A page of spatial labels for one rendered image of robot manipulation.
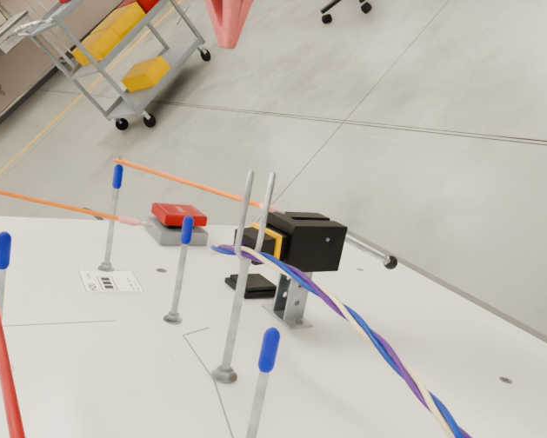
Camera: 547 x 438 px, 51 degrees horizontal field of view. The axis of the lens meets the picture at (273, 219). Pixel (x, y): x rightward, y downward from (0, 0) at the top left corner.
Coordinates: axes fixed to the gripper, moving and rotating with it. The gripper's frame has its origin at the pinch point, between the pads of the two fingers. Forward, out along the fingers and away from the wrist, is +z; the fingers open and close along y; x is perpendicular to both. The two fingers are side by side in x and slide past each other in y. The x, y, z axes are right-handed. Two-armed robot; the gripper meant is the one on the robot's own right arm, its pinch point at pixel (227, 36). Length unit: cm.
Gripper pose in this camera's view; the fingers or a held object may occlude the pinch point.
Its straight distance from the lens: 44.3
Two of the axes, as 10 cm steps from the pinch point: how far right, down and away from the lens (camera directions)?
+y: 8.3, -1.5, 5.4
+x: -5.6, -3.0, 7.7
